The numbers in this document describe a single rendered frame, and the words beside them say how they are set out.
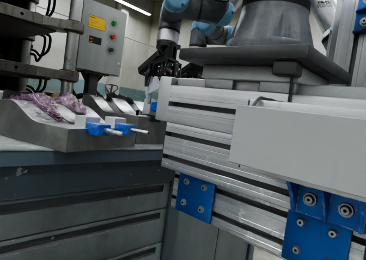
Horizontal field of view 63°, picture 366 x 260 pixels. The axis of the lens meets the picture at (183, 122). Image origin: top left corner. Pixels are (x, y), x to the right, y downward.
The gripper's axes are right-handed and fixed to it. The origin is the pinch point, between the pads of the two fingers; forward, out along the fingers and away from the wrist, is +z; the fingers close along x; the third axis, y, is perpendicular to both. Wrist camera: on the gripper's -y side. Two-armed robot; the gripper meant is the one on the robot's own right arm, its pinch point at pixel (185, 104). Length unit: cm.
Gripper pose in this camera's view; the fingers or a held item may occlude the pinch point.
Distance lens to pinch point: 130.0
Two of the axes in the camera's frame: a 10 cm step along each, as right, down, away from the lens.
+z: -1.3, 9.9, 0.5
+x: 6.9, 0.6, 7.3
